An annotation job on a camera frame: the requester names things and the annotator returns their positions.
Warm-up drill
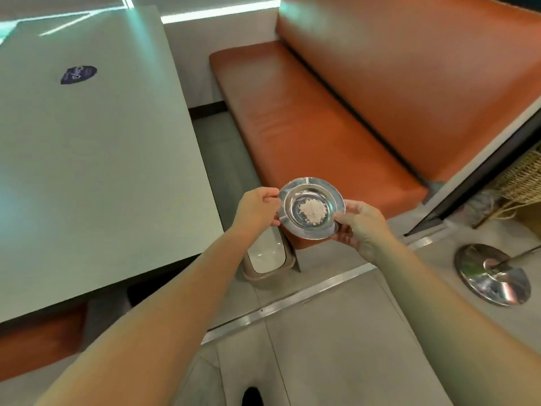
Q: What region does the person's left hand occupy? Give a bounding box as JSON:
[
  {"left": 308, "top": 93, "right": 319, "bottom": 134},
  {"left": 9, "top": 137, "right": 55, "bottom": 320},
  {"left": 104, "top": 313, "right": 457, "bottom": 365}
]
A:
[{"left": 232, "top": 187, "right": 283, "bottom": 234}]

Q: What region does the person's right hand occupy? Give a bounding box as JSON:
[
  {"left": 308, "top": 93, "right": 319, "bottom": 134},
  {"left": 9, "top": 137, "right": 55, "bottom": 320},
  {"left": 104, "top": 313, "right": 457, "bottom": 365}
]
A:
[{"left": 332, "top": 200, "right": 396, "bottom": 264}]

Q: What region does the round metal ashtray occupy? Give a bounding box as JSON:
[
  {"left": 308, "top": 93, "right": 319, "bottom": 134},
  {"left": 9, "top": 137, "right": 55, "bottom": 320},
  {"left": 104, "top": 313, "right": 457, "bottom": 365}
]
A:
[{"left": 277, "top": 177, "right": 346, "bottom": 240}]

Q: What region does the person's left forearm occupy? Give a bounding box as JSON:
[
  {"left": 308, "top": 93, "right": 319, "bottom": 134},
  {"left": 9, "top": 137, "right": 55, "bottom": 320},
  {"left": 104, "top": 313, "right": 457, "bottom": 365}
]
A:
[{"left": 32, "top": 225, "right": 262, "bottom": 406}]

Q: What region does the person's right forearm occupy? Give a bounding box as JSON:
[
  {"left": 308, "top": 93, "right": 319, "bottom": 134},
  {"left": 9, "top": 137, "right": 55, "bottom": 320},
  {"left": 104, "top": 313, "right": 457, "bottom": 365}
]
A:
[{"left": 371, "top": 238, "right": 541, "bottom": 406}]

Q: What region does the pile of grey ash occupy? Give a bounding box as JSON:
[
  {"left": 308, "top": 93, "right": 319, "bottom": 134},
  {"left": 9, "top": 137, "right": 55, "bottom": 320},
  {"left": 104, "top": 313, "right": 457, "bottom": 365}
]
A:
[{"left": 298, "top": 199, "right": 326, "bottom": 223}]

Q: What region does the beige trash bin white lid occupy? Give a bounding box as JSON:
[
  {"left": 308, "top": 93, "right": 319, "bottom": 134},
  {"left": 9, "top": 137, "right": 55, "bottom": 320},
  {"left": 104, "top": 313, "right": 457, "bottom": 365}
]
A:
[{"left": 242, "top": 226, "right": 301, "bottom": 286}]

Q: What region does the metal floor threshold strip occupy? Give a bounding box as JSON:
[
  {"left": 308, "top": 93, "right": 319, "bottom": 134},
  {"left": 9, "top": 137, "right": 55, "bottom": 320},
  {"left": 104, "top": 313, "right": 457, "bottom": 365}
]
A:
[{"left": 200, "top": 232, "right": 449, "bottom": 345}]

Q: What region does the orange leather bench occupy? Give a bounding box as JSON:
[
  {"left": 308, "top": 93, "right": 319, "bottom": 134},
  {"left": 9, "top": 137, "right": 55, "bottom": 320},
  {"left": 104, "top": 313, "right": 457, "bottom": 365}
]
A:
[
  {"left": 209, "top": 0, "right": 541, "bottom": 251},
  {"left": 0, "top": 302, "right": 90, "bottom": 382}
]

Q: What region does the white and black partition panel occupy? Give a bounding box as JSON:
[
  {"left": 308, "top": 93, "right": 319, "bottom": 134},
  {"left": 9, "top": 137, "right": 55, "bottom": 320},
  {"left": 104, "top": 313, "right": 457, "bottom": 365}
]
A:
[{"left": 403, "top": 96, "right": 541, "bottom": 237}]

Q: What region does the chrome table base with pole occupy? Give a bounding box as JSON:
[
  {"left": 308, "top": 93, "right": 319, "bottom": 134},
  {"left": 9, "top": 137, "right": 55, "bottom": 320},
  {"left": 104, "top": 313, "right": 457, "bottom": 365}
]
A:
[{"left": 454, "top": 243, "right": 541, "bottom": 308}]

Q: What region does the woven wicker chair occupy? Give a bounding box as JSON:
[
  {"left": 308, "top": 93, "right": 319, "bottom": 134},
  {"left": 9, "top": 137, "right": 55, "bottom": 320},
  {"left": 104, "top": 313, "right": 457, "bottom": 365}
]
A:
[{"left": 473, "top": 141, "right": 541, "bottom": 230}]

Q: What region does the dark blue oval sticker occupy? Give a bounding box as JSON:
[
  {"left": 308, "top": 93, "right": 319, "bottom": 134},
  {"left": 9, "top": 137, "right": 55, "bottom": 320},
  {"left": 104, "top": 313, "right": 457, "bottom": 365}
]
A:
[{"left": 60, "top": 65, "right": 98, "bottom": 85}]

